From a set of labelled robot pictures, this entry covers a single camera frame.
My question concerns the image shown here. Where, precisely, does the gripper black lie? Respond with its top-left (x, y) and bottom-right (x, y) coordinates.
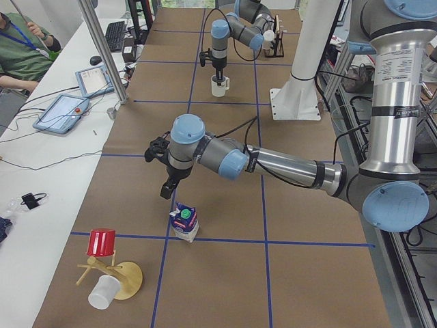
top-left (160, 161), bottom-right (191, 200)
top-left (212, 57), bottom-right (227, 77)

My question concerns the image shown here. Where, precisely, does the white plastic mug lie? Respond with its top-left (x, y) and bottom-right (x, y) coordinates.
top-left (211, 75), bottom-right (230, 98)

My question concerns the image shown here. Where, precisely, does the blue white milk carton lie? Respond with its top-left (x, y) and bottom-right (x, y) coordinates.
top-left (169, 202), bottom-right (199, 243)

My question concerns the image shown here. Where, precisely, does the red cup on stand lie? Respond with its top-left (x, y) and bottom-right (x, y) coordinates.
top-left (87, 228), bottom-right (115, 257)

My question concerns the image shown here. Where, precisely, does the white cup on stand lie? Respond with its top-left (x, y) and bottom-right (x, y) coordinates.
top-left (88, 275), bottom-right (121, 310)

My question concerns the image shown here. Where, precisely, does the small metal cylinder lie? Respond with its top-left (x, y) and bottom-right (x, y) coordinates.
top-left (107, 107), bottom-right (117, 120)

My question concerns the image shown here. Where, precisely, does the wooden mug tree stand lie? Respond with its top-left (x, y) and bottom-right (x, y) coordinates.
top-left (76, 254), bottom-right (143, 300)

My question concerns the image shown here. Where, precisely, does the black keyboard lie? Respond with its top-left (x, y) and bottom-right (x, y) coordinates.
top-left (105, 21), bottom-right (126, 52)

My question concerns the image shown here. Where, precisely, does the black computer mouse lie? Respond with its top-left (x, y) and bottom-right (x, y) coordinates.
top-left (89, 55), bottom-right (102, 66)

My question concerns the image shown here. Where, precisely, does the teach pendant far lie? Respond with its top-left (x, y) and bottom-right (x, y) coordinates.
top-left (75, 65), bottom-right (114, 98)

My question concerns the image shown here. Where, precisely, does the teach pendant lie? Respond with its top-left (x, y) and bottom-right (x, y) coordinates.
top-left (75, 65), bottom-right (114, 98)
top-left (33, 94), bottom-right (90, 135)

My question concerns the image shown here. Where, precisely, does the teach pendant near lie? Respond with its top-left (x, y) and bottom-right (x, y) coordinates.
top-left (33, 94), bottom-right (90, 135)

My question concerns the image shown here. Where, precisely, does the person in green shirt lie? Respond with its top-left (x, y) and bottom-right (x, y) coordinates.
top-left (1, 13), bottom-right (61, 94)

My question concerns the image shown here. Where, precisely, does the black wire dish rack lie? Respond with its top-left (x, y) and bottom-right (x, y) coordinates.
top-left (262, 15), bottom-right (285, 58)

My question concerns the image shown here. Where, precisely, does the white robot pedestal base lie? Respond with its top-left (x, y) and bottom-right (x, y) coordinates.
top-left (270, 0), bottom-right (342, 121)

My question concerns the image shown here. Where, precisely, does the aluminium frame post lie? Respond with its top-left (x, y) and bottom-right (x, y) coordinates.
top-left (77, 0), bottom-right (128, 105)

